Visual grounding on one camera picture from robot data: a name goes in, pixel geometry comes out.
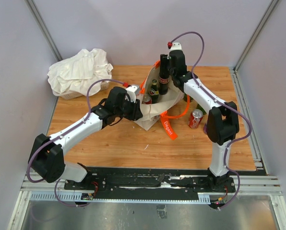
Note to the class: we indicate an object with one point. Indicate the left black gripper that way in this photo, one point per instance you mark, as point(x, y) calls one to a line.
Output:
point(137, 113)

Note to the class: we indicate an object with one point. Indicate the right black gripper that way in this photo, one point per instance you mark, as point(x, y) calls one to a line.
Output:
point(164, 60)

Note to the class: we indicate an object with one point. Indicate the cola glass bottle red cap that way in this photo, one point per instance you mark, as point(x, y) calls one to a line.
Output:
point(163, 83)

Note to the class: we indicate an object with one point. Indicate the canvas tote bag orange handles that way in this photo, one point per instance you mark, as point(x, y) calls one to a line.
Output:
point(158, 111)

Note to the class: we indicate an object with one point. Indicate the green bottle gold foil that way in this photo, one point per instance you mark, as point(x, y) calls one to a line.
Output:
point(200, 108)

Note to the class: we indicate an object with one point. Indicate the red cola can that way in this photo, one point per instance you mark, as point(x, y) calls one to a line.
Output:
point(195, 118)

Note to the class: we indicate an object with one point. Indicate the purple soda can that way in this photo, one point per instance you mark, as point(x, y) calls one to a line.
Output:
point(205, 128)

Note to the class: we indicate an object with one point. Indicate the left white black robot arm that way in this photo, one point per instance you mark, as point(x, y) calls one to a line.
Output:
point(48, 152)

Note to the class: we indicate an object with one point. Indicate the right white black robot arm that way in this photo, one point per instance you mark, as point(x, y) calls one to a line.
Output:
point(222, 120)

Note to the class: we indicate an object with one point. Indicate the white crumpled cloth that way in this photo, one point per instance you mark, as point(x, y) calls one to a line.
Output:
point(76, 74)

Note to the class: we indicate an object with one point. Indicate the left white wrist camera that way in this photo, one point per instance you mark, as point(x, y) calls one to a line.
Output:
point(132, 92)

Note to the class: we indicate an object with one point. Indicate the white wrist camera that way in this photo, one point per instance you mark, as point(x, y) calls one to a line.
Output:
point(174, 46)
point(132, 92)

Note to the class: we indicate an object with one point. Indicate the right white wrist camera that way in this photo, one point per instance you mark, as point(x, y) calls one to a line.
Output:
point(174, 46)

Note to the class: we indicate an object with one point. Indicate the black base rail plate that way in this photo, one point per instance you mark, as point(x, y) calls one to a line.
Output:
point(146, 184)

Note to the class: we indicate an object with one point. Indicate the right aluminium frame post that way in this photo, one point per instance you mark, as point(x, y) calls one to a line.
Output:
point(257, 32)

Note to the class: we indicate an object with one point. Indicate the aluminium frame post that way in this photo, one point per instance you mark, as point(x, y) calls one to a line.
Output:
point(257, 32)
point(43, 28)

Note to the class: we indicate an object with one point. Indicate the left aluminium frame post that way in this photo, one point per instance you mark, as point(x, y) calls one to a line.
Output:
point(43, 28)

